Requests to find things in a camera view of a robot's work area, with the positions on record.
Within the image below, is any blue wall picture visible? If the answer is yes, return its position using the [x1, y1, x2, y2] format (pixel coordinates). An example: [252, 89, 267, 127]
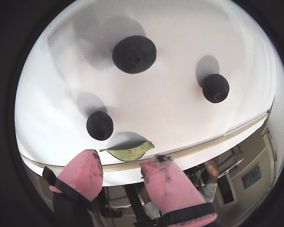
[240, 163, 262, 191]

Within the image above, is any black vertical post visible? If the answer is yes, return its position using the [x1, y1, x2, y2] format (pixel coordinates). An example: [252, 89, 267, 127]
[124, 184, 152, 227]

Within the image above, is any gripper finger with pink tip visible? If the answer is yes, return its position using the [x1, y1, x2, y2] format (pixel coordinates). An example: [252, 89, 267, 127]
[42, 149, 104, 227]
[141, 157, 218, 227]

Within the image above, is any person in grey shirt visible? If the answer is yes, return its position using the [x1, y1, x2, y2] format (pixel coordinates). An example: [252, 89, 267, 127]
[198, 159, 220, 204]

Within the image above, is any dark blueberry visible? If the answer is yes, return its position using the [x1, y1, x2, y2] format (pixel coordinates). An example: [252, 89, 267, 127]
[202, 73, 230, 104]
[112, 35, 157, 75]
[86, 111, 114, 141]

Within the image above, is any small green leaf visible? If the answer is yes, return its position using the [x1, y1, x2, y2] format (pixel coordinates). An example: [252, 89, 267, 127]
[99, 141, 155, 163]

